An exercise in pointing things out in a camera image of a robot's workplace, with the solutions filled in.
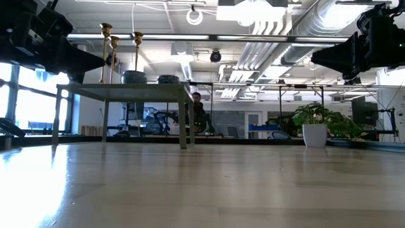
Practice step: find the green perforated metal shelf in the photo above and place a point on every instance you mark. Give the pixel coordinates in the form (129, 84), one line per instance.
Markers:
(126, 92)

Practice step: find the blue patterned candle tin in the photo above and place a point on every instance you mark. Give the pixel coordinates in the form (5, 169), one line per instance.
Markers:
(168, 79)
(134, 77)

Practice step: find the black background robot arm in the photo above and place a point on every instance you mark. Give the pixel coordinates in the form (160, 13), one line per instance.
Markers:
(163, 122)

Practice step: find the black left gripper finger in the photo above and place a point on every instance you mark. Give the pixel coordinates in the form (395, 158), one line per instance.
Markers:
(76, 60)
(77, 78)

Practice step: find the green plant in white pot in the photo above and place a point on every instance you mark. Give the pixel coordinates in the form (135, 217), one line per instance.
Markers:
(314, 136)

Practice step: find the silver ventilation duct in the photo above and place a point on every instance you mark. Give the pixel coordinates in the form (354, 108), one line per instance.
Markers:
(295, 54)

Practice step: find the overhead bar with light strips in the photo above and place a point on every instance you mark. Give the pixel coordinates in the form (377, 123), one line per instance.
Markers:
(174, 37)

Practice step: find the person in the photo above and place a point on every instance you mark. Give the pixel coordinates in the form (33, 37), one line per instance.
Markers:
(198, 111)

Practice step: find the black computer monitor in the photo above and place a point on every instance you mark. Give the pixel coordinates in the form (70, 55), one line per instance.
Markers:
(364, 112)

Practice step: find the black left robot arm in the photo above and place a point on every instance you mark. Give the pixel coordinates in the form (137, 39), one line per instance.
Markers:
(16, 5)

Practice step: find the gold candlestick holder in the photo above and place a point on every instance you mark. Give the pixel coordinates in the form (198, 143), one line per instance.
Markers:
(137, 37)
(105, 30)
(114, 41)

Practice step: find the black round hanging camera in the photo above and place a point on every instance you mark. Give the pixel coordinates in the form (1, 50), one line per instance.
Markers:
(116, 60)
(215, 56)

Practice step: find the blue storage bin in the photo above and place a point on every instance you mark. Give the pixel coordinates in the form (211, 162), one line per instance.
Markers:
(259, 127)

